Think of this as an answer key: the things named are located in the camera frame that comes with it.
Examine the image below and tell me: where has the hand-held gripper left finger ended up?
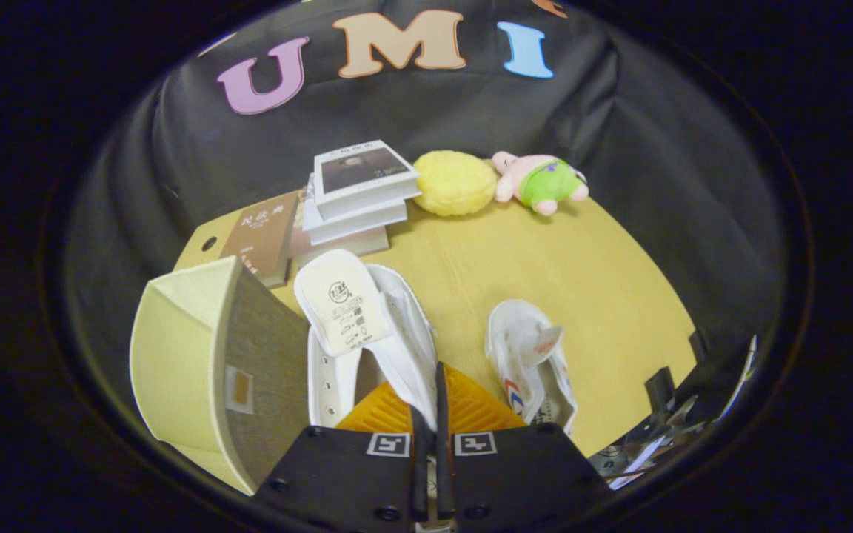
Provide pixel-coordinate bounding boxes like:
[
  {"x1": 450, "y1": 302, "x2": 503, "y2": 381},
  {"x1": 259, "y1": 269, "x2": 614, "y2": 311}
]
[{"x1": 252, "y1": 381, "x2": 431, "y2": 528}]

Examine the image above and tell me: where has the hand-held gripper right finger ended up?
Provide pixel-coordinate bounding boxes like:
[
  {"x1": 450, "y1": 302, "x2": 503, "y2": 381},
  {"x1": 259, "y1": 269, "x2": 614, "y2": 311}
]
[{"x1": 435, "y1": 361, "x2": 610, "y2": 531}]

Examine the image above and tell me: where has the white canvas shoe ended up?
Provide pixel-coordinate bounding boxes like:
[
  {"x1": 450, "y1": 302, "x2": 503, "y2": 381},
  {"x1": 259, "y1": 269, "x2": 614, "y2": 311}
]
[
  {"x1": 484, "y1": 299, "x2": 579, "y2": 436},
  {"x1": 293, "y1": 249, "x2": 441, "y2": 430}
]

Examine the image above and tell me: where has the grey fabric storage box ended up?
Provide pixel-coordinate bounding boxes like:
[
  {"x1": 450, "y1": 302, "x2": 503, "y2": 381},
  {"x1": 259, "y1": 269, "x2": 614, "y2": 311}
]
[{"x1": 129, "y1": 255, "x2": 312, "y2": 495}]

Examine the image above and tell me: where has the thick white book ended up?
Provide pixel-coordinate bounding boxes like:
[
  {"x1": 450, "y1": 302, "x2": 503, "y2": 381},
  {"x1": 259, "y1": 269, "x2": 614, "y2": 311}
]
[{"x1": 302, "y1": 176, "x2": 409, "y2": 247}]

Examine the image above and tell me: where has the tan brown cover book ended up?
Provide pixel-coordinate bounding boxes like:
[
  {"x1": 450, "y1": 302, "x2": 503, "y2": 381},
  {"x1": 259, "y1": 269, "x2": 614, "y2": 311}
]
[{"x1": 219, "y1": 191, "x2": 303, "y2": 288}]

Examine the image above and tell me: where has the pink and green plush toy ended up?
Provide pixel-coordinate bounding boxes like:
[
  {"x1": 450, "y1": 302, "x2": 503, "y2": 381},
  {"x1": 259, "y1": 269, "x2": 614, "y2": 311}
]
[{"x1": 492, "y1": 151, "x2": 590, "y2": 217}]

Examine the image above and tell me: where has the yellow round plush toy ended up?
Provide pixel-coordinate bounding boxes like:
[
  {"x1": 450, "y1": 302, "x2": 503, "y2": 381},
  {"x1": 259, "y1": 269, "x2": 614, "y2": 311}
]
[{"x1": 413, "y1": 150, "x2": 498, "y2": 217}]

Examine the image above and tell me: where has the white portrait cover book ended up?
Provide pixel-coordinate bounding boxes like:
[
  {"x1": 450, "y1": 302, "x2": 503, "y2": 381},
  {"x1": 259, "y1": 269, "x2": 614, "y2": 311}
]
[{"x1": 313, "y1": 139, "x2": 421, "y2": 221}]

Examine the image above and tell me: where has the black backdrop cloth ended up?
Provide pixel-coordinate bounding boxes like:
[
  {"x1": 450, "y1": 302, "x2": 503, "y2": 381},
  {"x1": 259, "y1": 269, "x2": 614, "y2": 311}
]
[{"x1": 64, "y1": 0, "x2": 790, "y2": 356}]

